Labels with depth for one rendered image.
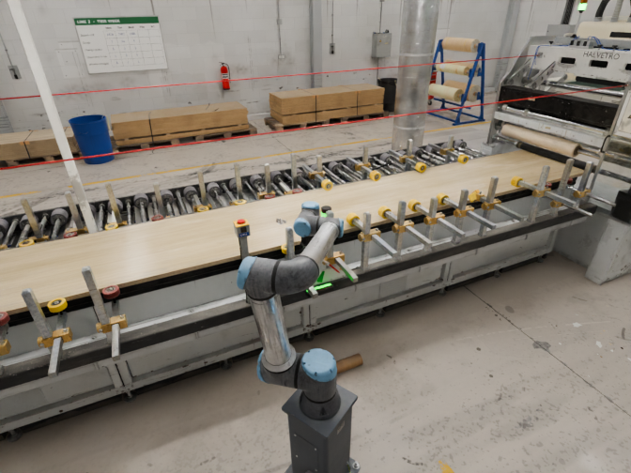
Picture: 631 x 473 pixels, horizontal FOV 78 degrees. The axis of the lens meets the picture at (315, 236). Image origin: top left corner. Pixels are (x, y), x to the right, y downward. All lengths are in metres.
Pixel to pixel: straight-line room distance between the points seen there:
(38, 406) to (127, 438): 0.55
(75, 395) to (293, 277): 1.94
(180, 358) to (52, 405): 0.75
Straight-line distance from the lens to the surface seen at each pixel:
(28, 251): 3.00
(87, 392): 2.92
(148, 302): 2.46
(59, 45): 8.97
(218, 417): 2.73
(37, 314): 2.22
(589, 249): 4.42
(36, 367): 2.40
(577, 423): 3.03
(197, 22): 9.01
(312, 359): 1.75
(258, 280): 1.31
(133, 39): 8.89
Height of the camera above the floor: 2.17
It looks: 30 degrees down
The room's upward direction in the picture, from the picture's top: 1 degrees counter-clockwise
